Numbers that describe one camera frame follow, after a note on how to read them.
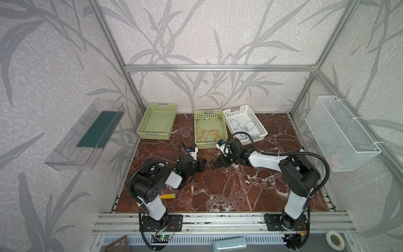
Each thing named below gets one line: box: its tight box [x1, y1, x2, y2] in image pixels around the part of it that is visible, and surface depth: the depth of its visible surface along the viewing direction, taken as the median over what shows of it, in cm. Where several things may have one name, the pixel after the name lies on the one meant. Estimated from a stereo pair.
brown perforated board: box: [104, 234, 130, 252], surface depth 69 cm
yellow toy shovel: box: [159, 193, 177, 199], surface depth 82 cm
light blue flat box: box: [211, 236, 248, 252], surface depth 66 cm
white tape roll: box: [325, 229, 345, 251], surface depth 70 cm
